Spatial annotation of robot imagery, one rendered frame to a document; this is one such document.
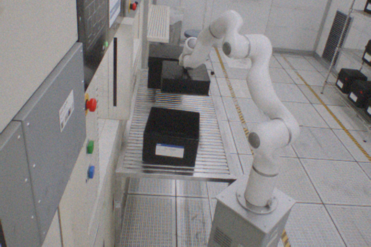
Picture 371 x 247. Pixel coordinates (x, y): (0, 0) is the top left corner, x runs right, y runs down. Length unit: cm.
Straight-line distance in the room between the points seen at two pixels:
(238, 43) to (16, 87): 99
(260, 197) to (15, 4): 126
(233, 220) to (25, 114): 120
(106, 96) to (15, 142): 127
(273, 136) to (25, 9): 100
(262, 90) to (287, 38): 492
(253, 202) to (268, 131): 39
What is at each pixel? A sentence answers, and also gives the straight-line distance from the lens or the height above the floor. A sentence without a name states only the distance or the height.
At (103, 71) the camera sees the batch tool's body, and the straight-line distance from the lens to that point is 170.
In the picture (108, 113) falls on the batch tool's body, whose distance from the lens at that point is 181.
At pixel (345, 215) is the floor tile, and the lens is 296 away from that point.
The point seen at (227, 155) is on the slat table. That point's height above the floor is 76.
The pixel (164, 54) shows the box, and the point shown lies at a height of 101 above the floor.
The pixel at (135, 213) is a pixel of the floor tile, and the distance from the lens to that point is 248.
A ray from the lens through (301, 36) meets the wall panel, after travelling 632.
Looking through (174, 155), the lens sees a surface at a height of 82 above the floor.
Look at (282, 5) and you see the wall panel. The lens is 605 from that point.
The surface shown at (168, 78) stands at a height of 105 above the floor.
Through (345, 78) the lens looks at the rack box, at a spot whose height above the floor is 38.
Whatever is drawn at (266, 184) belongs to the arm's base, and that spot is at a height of 90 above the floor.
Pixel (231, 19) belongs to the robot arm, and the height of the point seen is 150.
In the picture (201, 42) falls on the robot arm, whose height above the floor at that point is 134.
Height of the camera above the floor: 183
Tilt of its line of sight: 29 degrees down
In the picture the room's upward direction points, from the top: 7 degrees clockwise
